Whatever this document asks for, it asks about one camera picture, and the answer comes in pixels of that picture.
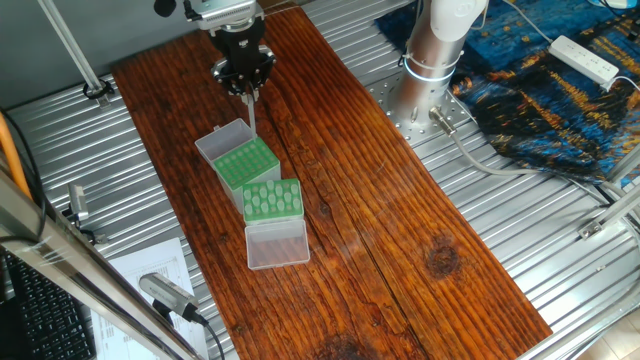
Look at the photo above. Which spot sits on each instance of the brown wooden board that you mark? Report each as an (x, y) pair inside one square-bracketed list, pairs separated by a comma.
[(400, 200)]

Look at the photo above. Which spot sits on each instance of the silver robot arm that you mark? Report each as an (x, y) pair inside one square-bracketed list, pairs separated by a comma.
[(430, 55)]

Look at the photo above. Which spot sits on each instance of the printed white paper sheet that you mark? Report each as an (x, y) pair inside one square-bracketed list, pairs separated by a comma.
[(150, 260)]

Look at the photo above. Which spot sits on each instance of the aluminium profile with bracket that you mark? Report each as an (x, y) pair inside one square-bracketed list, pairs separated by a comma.
[(615, 212)]

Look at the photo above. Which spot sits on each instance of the aluminium profile bar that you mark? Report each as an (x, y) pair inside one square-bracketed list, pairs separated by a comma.
[(627, 167)]

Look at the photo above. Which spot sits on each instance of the white power strip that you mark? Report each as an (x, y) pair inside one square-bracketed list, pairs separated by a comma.
[(582, 61)]

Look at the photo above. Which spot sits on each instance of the pale blue plastic object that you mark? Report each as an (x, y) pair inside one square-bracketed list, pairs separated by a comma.
[(615, 3)]

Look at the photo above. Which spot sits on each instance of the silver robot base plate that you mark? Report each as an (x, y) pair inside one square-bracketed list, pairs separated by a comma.
[(420, 134)]

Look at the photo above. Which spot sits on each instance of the small metal bracket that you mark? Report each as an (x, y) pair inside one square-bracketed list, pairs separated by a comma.
[(100, 239)]

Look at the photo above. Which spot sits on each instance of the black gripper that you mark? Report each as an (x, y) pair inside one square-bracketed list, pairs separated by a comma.
[(243, 50)]

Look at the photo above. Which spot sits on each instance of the black keyboard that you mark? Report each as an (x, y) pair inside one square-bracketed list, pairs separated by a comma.
[(45, 320)]

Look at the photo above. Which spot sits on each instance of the aluminium post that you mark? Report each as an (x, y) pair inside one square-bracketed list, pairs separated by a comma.
[(70, 45)]

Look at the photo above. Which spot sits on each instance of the silver camera on stand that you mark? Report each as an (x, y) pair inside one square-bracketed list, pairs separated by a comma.
[(78, 202)]

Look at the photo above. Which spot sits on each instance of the aluminium frame beam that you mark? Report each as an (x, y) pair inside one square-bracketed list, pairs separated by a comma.
[(75, 270)]

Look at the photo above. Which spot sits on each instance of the clear box with green rack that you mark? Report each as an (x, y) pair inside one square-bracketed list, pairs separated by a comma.
[(245, 165), (277, 247)]

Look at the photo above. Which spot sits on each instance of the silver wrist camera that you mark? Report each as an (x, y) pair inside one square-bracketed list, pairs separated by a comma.
[(225, 12)]

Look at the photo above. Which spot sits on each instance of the blue starry painted cloth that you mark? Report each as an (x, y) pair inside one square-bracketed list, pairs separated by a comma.
[(525, 100)]

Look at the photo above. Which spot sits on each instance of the orange tube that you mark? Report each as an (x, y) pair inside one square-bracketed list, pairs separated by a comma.
[(13, 155)]

